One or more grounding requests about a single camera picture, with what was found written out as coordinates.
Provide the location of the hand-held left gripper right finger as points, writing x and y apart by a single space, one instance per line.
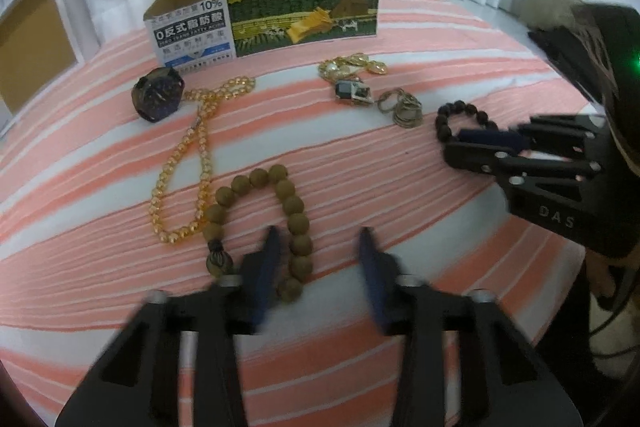
375 287

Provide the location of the black cloth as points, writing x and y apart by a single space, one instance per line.
565 54

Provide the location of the white cardboard box lid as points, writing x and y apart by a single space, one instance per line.
35 37

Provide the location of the printed cardboard box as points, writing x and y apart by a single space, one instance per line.
300 17

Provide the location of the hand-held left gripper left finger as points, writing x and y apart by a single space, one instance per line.
262 282

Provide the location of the square faced wristwatch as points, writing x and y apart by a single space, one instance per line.
352 92

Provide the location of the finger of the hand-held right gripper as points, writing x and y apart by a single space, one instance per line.
487 139
565 129

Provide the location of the person's right hand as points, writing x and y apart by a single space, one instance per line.
602 274

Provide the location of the pink white striped blanket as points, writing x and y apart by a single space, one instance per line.
350 187

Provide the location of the dark round wristwatch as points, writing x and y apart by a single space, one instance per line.
157 94

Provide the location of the beige cushion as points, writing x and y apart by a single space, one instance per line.
550 2

